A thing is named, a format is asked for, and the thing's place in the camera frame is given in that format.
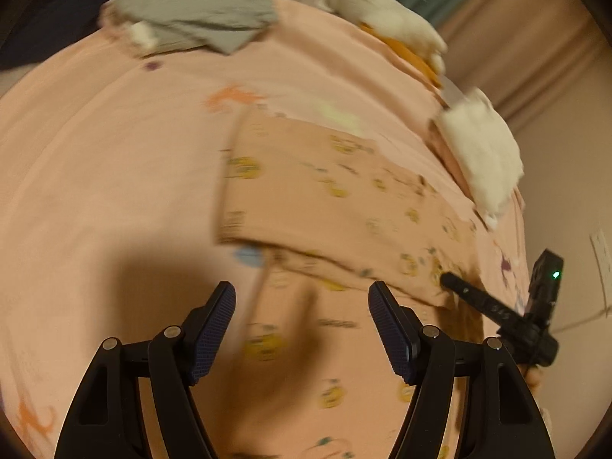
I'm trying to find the pink cartoon print shirt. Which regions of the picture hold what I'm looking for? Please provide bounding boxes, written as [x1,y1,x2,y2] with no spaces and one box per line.
[220,109,482,458]

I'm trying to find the grey folded garment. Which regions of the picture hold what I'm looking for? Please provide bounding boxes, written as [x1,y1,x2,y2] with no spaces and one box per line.
[99,0,278,57]

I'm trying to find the folded pink garment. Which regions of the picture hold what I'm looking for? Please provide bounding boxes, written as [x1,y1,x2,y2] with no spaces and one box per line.
[425,120,476,203]

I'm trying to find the folded white garment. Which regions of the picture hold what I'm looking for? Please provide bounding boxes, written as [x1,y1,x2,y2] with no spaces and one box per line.
[433,88,524,229]

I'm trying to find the white goose plush toy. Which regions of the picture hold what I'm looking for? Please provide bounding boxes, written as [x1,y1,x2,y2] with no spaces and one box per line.
[319,0,447,87]

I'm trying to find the pink curtain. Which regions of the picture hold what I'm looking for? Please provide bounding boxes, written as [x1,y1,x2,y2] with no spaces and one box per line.
[436,0,609,130]

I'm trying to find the pink animal print duvet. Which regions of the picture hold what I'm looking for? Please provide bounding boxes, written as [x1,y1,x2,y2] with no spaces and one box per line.
[1,0,529,458]

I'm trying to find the right hand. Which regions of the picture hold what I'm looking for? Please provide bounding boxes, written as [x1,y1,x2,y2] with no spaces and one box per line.
[520,365,544,395]

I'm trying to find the dark navy garment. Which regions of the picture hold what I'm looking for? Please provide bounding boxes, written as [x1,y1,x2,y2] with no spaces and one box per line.
[1,0,110,72]

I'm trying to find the black tracking camera box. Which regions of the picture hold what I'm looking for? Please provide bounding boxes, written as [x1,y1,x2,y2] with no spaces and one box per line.
[524,249,564,330]

